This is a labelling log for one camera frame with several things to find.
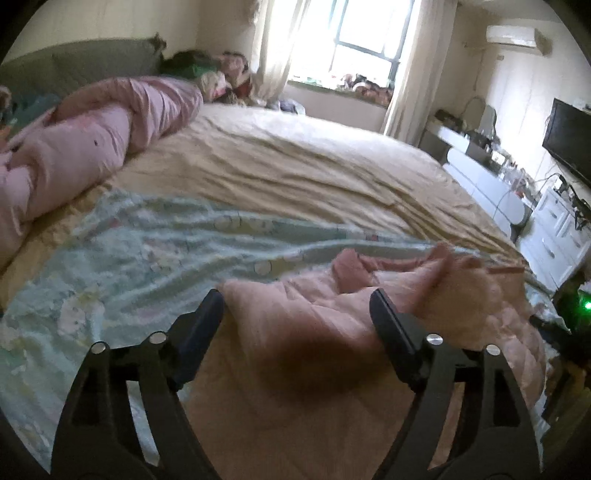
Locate light blue printed blanket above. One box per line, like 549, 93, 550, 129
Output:
0, 189, 555, 462

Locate clutter on window sill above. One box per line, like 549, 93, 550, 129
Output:
342, 71, 394, 104

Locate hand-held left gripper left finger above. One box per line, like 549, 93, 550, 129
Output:
51, 288, 225, 480

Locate black television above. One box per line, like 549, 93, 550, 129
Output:
542, 98, 591, 188

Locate beige bed sheet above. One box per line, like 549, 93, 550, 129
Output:
0, 104, 532, 305

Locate teal cloth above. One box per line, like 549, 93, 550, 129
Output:
10, 93, 62, 124

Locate pink duvet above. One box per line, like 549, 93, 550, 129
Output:
0, 76, 204, 273

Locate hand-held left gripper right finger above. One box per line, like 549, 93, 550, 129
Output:
369, 287, 541, 480

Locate pile of plush toys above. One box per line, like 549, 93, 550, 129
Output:
159, 48, 252, 104

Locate grey headboard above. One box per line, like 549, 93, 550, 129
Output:
0, 34, 167, 112

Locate white air conditioner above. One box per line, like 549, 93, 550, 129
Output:
486, 24, 552, 57

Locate white desk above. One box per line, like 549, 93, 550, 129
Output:
422, 124, 534, 241

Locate white chair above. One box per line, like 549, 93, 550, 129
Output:
462, 95, 499, 139

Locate pink quilted jacket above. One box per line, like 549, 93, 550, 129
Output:
182, 242, 550, 480

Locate window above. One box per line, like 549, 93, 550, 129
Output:
286, 0, 416, 90

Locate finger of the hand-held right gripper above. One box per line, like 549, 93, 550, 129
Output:
529, 314, 572, 346

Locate white dresser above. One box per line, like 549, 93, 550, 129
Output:
519, 185, 591, 291

